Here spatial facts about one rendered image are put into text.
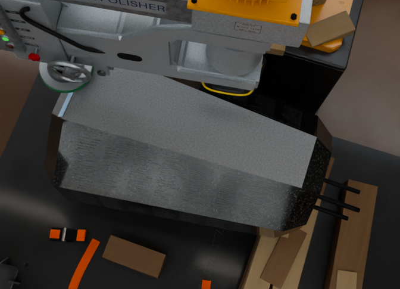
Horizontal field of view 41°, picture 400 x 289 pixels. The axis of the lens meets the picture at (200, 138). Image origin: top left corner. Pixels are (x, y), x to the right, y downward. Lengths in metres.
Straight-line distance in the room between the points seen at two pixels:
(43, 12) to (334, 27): 1.31
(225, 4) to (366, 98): 2.02
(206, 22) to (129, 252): 1.59
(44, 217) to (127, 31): 1.56
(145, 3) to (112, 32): 0.28
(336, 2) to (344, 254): 1.25
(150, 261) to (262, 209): 0.78
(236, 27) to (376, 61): 2.04
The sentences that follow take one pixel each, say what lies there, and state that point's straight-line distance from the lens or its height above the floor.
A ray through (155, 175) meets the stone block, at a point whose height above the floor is 0.73.
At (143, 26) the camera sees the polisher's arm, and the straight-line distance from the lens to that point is 1.62.
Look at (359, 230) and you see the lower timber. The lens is 2.91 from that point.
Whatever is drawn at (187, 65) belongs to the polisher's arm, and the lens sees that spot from 1.80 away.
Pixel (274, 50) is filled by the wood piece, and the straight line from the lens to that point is 2.34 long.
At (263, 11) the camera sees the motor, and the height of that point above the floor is 1.72.
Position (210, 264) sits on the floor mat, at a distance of 2.87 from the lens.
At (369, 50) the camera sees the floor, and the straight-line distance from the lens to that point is 3.41.
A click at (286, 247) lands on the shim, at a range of 2.67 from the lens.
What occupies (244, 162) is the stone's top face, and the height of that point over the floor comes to 0.82.
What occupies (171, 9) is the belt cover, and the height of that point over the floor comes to 1.63.
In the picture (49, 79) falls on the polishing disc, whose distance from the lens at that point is 2.24.
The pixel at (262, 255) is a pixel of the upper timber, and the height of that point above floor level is 0.25.
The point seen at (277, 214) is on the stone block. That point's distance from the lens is 2.22.
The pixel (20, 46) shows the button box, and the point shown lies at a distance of 1.87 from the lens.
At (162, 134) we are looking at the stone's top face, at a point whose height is 0.82.
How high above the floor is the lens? 2.87
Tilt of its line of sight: 72 degrees down
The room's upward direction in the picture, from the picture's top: 5 degrees clockwise
